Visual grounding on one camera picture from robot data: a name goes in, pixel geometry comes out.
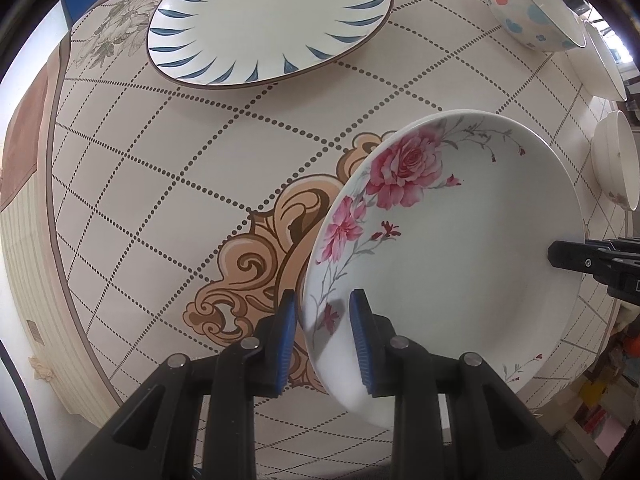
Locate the white plate with pink roses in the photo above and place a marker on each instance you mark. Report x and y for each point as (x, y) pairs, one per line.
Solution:
(450, 260)

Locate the white bowl with black rim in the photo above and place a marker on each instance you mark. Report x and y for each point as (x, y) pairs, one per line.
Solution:
(602, 60)

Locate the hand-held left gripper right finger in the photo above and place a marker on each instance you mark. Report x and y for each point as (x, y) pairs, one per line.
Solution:
(361, 345)

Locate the white plate with blue leaves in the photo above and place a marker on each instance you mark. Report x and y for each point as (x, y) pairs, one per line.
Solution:
(270, 20)

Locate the white bowl with small flowers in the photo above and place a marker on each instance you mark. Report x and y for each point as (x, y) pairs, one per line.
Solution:
(612, 160)

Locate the white bowl with blue clouds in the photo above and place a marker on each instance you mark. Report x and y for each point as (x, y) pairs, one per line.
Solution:
(530, 5)

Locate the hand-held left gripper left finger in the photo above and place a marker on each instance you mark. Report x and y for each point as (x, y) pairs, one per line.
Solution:
(283, 345)

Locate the yellow box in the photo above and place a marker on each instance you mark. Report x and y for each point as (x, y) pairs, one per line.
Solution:
(595, 392)

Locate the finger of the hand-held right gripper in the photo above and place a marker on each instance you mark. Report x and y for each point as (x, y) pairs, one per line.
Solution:
(575, 256)

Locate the round patterned dining table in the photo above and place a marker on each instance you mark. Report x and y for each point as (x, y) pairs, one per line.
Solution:
(200, 160)

